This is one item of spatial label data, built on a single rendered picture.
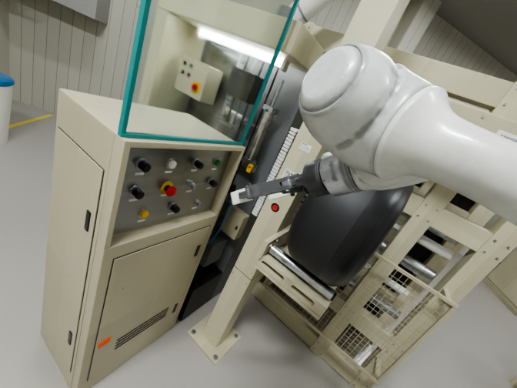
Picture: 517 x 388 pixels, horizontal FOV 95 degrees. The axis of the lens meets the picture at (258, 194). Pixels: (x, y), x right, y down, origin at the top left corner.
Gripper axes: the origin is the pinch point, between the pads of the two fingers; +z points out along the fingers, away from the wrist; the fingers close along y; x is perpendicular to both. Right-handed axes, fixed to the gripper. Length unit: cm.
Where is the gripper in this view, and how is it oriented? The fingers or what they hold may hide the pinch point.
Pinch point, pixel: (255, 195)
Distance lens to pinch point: 60.8
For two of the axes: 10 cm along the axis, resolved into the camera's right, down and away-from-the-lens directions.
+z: -7.3, 2.1, 6.5
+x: 2.0, 9.8, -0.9
